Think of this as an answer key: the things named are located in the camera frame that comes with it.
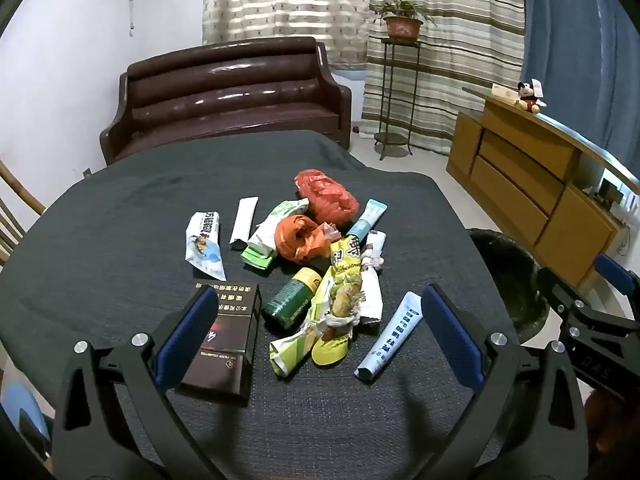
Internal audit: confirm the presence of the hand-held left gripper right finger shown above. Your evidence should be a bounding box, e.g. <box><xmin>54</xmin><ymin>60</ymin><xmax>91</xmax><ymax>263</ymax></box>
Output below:
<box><xmin>421</xmin><ymin>282</ymin><xmax>588</xmax><ymax>480</ymax></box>

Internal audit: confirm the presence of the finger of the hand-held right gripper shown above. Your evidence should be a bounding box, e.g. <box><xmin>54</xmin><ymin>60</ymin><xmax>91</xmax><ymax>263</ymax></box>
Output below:
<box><xmin>594</xmin><ymin>253</ymin><xmax>640</xmax><ymax>311</ymax></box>
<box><xmin>536</xmin><ymin>266</ymin><xmax>626</xmax><ymax>331</ymax></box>

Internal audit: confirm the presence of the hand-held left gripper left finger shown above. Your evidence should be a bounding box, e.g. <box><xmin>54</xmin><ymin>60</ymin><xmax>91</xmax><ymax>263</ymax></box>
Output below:
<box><xmin>52</xmin><ymin>285</ymin><xmax>221</xmax><ymax>480</ymax></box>

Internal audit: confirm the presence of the dark carton box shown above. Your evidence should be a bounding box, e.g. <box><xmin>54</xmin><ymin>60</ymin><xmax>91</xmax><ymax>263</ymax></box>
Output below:
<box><xmin>180</xmin><ymin>281</ymin><xmax>264</xmax><ymax>407</ymax></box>

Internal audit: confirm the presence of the black trash bin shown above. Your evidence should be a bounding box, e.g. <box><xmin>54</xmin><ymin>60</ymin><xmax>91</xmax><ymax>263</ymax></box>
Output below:
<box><xmin>467</xmin><ymin>228</ymin><xmax>552</xmax><ymax>347</ymax></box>

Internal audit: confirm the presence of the white tube with blue print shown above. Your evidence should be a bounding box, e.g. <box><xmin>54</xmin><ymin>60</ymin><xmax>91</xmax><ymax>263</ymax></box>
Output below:
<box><xmin>354</xmin><ymin>291</ymin><xmax>424</xmax><ymax>383</ymax></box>

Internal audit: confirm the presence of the white blue snack packet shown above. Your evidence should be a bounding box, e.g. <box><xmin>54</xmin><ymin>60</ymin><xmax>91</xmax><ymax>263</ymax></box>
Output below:
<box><xmin>186</xmin><ymin>210</ymin><xmax>227</xmax><ymax>282</ymax></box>

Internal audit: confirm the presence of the yellow green white wrapper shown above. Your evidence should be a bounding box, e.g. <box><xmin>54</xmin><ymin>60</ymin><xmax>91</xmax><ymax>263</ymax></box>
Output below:
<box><xmin>269</xmin><ymin>319</ymin><xmax>323</xmax><ymax>378</ymax></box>

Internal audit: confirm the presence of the green yellow-capped bottle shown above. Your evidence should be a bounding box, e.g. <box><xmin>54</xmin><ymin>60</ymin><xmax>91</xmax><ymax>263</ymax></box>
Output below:
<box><xmin>261</xmin><ymin>266</ymin><xmax>323</xmax><ymax>334</ymax></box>

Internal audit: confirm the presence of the yellow snack packet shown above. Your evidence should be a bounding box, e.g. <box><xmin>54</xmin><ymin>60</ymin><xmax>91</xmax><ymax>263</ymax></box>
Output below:
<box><xmin>310</xmin><ymin>236</ymin><xmax>372</xmax><ymax>367</ymax></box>

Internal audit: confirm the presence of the plain white tube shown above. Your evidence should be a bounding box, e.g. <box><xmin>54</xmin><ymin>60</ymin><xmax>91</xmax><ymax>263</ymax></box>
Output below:
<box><xmin>229</xmin><ymin>196</ymin><xmax>261</xmax><ymax>247</ymax></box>

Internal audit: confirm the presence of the green white tissue packet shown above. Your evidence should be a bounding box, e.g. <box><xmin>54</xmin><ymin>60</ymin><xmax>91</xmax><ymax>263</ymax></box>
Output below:
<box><xmin>241</xmin><ymin>199</ymin><xmax>311</xmax><ymax>272</ymax></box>

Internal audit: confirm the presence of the teal white tube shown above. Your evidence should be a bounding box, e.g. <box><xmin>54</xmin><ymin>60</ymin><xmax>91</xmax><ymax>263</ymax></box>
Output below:
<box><xmin>346</xmin><ymin>199</ymin><xmax>389</xmax><ymax>241</ymax></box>

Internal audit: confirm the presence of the orange plastic bag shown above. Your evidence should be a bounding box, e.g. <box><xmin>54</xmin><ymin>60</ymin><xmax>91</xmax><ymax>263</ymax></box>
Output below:
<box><xmin>274</xmin><ymin>215</ymin><xmax>333</xmax><ymax>263</ymax></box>

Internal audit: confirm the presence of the red plastic bag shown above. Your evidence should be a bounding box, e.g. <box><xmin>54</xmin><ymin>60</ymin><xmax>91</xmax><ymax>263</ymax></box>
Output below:
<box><xmin>294</xmin><ymin>169</ymin><xmax>360</xmax><ymax>225</ymax></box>

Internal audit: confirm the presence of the person's right forearm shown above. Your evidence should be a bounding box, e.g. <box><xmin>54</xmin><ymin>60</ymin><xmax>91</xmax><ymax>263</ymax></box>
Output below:
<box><xmin>584</xmin><ymin>385</ymin><xmax>640</xmax><ymax>463</ymax></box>

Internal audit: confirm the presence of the small dark box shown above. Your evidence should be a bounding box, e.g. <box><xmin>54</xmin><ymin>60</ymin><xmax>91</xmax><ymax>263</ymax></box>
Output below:
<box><xmin>599</xmin><ymin>179</ymin><xmax>625</xmax><ymax>205</ymax></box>

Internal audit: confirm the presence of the wooden cabinet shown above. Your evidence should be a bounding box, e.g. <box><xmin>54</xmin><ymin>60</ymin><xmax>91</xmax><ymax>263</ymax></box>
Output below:
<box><xmin>446</xmin><ymin>86</ymin><xmax>640</xmax><ymax>291</ymax></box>

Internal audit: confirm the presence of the light blue stool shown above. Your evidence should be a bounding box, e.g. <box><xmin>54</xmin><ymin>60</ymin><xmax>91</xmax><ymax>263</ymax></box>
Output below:
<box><xmin>0</xmin><ymin>380</ymin><xmax>53</xmax><ymax>461</ymax></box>

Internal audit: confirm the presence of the mouse plush toy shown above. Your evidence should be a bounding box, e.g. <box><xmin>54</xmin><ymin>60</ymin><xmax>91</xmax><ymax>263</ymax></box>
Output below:
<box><xmin>515</xmin><ymin>79</ymin><xmax>548</xmax><ymax>113</ymax></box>

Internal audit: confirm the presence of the blue curtain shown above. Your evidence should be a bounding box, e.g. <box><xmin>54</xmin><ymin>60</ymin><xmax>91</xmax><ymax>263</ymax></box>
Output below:
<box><xmin>520</xmin><ymin>0</ymin><xmax>640</xmax><ymax>181</ymax></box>

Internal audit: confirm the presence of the wooden chair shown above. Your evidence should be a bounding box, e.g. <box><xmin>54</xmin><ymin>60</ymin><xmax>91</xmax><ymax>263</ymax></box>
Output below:
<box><xmin>0</xmin><ymin>160</ymin><xmax>46</xmax><ymax>266</ymax></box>

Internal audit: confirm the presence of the brown leather sofa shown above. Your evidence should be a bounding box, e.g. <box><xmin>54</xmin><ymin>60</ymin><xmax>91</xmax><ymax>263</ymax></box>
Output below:
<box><xmin>99</xmin><ymin>36</ymin><xmax>353</xmax><ymax>167</ymax></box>

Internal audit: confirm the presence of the green striped curtain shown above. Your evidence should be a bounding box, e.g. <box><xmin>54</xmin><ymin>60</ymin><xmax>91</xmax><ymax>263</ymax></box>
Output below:
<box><xmin>362</xmin><ymin>0</ymin><xmax>528</xmax><ymax>156</ymax></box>

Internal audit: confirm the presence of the black metal plant stand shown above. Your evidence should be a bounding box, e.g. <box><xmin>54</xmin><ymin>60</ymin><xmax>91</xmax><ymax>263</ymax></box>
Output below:
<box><xmin>374</xmin><ymin>37</ymin><xmax>422</xmax><ymax>161</ymax></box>

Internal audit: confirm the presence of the potted plant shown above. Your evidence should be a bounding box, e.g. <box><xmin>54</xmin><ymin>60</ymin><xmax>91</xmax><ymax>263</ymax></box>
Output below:
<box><xmin>370</xmin><ymin>0</ymin><xmax>437</xmax><ymax>41</ymax></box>

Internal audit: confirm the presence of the beige striped curtain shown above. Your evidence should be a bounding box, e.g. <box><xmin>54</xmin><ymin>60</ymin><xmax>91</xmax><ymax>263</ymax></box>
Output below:
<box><xmin>202</xmin><ymin>0</ymin><xmax>373</xmax><ymax>68</ymax></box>

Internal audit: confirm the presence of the wall cable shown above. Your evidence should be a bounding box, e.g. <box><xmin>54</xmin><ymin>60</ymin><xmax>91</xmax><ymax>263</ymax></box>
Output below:
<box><xmin>127</xmin><ymin>0</ymin><xmax>144</xmax><ymax>38</ymax></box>

